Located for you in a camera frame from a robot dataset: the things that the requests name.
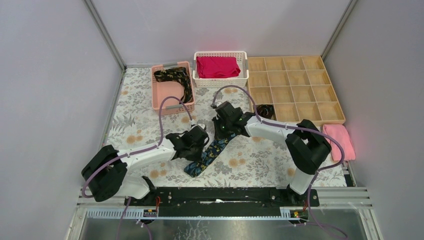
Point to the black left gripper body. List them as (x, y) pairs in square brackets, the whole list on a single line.
[(201, 139)]

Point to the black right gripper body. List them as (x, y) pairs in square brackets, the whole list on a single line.
[(223, 128)]

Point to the blue floral necktie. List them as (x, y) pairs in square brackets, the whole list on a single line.
[(215, 148)]

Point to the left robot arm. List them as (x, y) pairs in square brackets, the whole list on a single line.
[(108, 173)]

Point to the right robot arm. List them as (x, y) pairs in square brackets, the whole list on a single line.
[(307, 146)]

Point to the dark rolled necktie in tray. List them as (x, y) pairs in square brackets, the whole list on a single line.
[(266, 111)]

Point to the white plastic basket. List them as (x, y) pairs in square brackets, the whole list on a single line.
[(241, 80)]

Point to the floral table mat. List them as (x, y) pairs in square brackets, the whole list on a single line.
[(245, 162)]

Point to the red folded cloth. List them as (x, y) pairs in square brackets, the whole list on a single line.
[(217, 67)]

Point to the pink plastic basket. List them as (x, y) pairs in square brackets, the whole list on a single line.
[(168, 94)]

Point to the black gold necktie in basket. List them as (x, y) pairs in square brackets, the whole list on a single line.
[(179, 75)]

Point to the wooden compartment tray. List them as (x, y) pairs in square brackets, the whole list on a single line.
[(298, 87)]

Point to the pink folded cloth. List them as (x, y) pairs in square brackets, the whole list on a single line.
[(339, 133)]

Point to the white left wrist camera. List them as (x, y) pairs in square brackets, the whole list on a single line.
[(199, 125)]

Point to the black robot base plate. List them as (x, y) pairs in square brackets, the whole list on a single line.
[(224, 201)]

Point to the white slotted cable duct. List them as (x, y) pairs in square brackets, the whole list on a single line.
[(117, 213)]

